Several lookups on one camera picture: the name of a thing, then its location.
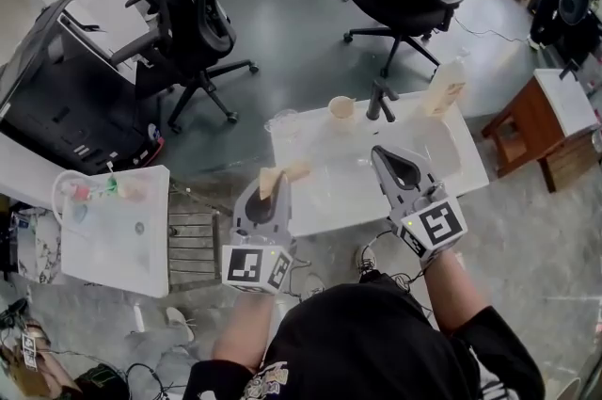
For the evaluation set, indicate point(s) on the black mesh office chair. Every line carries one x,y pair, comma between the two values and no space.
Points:
211,26

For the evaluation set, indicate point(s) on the person's shoe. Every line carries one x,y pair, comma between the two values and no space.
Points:
314,286
367,261

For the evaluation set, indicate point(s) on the black equipment cabinet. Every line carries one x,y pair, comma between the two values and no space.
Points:
61,116

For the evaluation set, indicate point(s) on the person's left forearm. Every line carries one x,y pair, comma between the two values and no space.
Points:
242,327

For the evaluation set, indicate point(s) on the large white washbasin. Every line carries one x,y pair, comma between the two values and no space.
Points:
338,196

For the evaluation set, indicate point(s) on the wooden cabinet with white top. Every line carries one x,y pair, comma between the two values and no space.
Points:
522,116

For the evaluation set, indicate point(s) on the white washbasin with white faucet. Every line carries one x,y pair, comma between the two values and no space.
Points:
117,247

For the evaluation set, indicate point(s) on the metal frame rack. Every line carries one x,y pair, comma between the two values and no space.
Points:
193,238

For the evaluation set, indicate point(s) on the person's black t-shirt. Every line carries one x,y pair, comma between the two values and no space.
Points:
376,341

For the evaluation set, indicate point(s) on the curved white faucet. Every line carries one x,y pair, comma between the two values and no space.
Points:
53,198

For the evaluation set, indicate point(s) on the beige cup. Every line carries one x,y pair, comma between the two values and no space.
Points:
339,118

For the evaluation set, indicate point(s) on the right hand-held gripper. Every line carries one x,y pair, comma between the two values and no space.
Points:
437,226

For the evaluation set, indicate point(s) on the person's right forearm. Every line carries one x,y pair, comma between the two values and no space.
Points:
451,294

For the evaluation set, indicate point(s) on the black basin faucet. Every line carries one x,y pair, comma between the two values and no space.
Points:
376,99

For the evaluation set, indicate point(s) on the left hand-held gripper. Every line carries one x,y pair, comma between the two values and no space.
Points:
244,266

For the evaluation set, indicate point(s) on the person's left shoe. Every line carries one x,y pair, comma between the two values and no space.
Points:
314,286

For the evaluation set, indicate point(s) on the clear glass cup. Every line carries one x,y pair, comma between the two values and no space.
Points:
284,120

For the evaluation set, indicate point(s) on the person's right shoe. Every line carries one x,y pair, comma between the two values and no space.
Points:
367,261

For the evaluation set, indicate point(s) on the pale pump soap bottle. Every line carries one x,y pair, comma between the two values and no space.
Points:
447,87

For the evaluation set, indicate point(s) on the marbled stone slab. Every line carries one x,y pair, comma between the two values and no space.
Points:
42,247

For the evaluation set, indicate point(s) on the white counter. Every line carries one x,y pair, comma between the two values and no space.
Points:
19,172

